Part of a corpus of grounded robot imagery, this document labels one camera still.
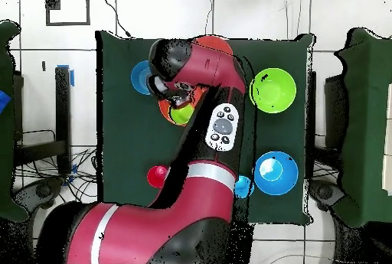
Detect lime green cup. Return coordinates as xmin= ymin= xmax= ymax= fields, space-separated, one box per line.
xmin=169 ymin=103 xmax=196 ymax=125

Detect orange bowl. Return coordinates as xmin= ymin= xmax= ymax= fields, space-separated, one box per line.
xmin=192 ymin=35 xmax=234 ymax=57
xmin=158 ymin=85 xmax=207 ymax=127

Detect small blue bowl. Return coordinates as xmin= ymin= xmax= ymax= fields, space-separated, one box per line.
xmin=130 ymin=60 xmax=153 ymax=96

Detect green bowl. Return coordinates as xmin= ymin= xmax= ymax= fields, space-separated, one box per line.
xmin=249 ymin=67 xmax=297 ymax=114

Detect dark green tablecloth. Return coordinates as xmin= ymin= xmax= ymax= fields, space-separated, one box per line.
xmin=95 ymin=30 xmax=315 ymax=226

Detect red cup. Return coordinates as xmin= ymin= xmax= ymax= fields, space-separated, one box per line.
xmin=146 ymin=165 xmax=169 ymax=189

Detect light blue cup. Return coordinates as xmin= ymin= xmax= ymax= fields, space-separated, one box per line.
xmin=234 ymin=174 xmax=256 ymax=199

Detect large blue bowl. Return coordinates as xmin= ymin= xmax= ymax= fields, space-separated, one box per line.
xmin=253 ymin=151 xmax=299 ymax=197

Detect blue flat piece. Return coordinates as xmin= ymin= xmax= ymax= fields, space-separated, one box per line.
xmin=0 ymin=90 xmax=12 ymax=114

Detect green cloth side table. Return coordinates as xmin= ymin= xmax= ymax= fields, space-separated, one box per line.
xmin=0 ymin=20 xmax=29 ymax=223
xmin=332 ymin=27 xmax=392 ymax=229

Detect black floor cable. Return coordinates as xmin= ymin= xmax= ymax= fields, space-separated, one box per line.
xmin=102 ymin=0 xmax=133 ymax=39

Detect black metal frame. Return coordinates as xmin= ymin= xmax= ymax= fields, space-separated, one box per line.
xmin=11 ymin=66 xmax=73 ymax=174

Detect tangle of cables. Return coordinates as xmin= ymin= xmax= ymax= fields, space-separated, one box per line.
xmin=15 ymin=147 xmax=99 ymax=204

